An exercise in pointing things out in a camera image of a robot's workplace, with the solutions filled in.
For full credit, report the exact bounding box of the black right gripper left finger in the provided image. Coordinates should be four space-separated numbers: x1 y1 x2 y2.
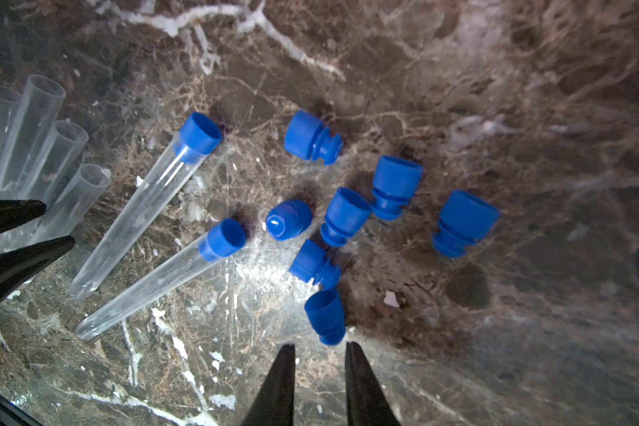
241 344 296 426

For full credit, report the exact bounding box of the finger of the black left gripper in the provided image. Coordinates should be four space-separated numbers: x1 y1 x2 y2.
0 235 76 304
0 200 47 234

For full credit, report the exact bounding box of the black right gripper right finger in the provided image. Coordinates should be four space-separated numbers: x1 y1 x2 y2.
344 342 401 426

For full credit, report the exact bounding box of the blue stopper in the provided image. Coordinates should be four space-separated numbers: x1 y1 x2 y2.
321 187 372 248
266 200 313 241
284 111 343 166
371 155 424 221
431 190 501 258
304 289 346 346
289 240 341 290

